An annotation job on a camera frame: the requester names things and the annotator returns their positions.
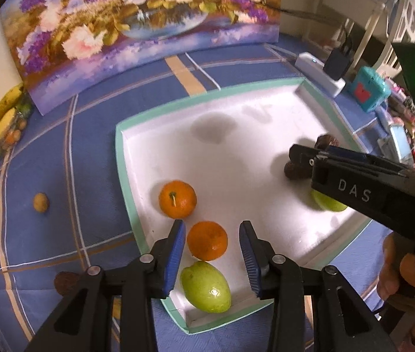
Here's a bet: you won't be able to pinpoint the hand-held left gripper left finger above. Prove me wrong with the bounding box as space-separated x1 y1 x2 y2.
24 220 187 352

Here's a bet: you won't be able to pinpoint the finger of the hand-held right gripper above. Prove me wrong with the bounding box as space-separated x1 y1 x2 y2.
318 146 411 178
289 144 326 171

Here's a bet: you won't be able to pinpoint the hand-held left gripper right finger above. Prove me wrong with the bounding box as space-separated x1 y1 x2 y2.
239 221 397 352

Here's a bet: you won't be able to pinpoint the brown wrinkled fruit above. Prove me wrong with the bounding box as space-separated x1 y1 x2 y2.
316 134 340 151
54 272 81 297
284 161 313 180

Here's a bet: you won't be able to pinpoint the orange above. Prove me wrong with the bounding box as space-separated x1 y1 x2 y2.
187 221 229 262
158 180 197 218

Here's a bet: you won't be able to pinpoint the large green fruit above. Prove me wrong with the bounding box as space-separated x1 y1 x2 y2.
180 261 232 314

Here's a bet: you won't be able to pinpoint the small green fruit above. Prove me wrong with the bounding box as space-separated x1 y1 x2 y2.
311 190 348 212

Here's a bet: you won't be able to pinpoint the white tray with teal rim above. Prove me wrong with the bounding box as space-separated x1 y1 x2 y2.
115 78 373 335

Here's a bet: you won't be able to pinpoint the small tan longan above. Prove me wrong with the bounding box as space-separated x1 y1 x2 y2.
33 193 50 213

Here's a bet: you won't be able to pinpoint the assorted small fruits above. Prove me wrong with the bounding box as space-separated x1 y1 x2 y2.
4 104 32 151

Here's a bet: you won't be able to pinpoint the assorted clutter pile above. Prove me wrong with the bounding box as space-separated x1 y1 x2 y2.
376 92 415 169

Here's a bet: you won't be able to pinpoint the teal box with red mark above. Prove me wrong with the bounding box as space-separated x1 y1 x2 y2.
352 66 392 112

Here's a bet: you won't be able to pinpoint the white power strip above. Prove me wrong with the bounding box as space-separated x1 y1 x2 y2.
295 52 347 98

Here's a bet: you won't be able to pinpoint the black power adapter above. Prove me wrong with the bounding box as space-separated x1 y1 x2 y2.
323 49 353 80

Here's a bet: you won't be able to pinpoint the white wooden chair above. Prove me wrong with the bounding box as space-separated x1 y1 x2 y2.
318 0 399 70

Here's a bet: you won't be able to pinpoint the clear plastic fruit container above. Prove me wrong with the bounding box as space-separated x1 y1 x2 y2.
0 101 34 158

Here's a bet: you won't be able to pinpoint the flower painting canvas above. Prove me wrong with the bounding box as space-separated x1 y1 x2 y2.
0 0 281 116

